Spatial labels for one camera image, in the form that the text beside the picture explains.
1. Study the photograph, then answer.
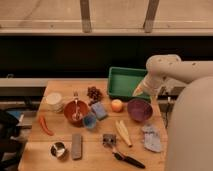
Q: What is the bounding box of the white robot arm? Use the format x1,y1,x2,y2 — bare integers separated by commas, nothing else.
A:
133,54,213,171

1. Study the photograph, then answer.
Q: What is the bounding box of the stack of white plates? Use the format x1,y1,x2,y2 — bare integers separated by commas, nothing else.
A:
45,92,63,112

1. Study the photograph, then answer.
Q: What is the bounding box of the black object at left edge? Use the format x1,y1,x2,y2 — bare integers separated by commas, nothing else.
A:
0,109,22,171

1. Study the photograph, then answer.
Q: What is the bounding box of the small metal cup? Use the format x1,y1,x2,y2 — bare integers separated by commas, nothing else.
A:
50,142,66,158

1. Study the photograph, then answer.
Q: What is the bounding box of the grey rectangular block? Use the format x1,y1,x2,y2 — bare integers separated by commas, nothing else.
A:
71,134,82,160

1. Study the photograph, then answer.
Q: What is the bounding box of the blue sponge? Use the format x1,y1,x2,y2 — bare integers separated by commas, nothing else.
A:
91,102,108,120

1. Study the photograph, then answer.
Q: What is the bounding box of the green plastic tray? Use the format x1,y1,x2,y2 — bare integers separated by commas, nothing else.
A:
107,67,147,101

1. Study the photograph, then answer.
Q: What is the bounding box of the small blue cup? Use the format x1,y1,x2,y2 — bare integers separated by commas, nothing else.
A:
83,113,96,130

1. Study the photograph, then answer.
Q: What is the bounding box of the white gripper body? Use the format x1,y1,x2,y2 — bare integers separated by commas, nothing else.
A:
132,74,163,96

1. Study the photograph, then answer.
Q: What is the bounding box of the grey blue towel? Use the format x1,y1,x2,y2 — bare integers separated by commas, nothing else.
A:
142,124,162,153

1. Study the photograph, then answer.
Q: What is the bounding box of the purple bowl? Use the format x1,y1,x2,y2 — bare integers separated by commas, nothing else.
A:
127,98,153,122

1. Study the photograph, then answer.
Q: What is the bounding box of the red chili pepper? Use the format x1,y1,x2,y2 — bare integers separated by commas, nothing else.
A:
39,115,54,136

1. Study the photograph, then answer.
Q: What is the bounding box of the metal spoon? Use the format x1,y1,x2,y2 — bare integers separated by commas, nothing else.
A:
73,91,81,121

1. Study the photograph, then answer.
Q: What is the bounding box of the orange apple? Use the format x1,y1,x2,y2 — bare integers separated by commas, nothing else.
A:
111,99,123,112

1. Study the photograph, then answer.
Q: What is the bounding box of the brown ceramic bowl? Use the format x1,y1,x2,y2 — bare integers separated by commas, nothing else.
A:
64,100,89,127

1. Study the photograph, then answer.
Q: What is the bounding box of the black handled metal spatula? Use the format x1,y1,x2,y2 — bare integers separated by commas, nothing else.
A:
102,133,147,170

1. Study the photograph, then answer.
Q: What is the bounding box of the bunch of dark grapes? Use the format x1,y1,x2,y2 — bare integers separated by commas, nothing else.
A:
87,86,103,105

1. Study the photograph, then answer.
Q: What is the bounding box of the yellow banana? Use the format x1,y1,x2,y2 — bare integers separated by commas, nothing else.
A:
115,120,132,147

